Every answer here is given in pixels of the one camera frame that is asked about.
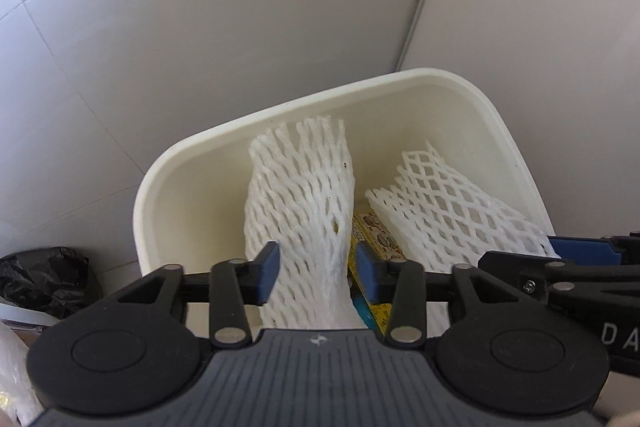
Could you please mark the yellow snack package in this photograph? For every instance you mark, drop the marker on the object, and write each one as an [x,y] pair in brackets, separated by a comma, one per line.
[371,246]

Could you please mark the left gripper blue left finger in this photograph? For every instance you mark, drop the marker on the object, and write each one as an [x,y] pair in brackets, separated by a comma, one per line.
[235,284]

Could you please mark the black garbage bag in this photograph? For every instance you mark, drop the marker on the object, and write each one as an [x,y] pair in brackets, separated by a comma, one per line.
[55,280]

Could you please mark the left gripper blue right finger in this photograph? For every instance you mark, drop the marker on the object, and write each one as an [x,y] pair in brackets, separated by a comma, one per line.
[401,285]

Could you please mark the white foam net sleeve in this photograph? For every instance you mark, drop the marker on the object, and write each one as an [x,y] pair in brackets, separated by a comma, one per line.
[302,195]

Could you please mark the flat white foam net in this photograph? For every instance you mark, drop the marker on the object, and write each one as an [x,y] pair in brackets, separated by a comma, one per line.
[440,218]

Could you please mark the white trash bin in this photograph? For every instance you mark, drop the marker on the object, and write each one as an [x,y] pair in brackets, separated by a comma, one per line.
[190,205]

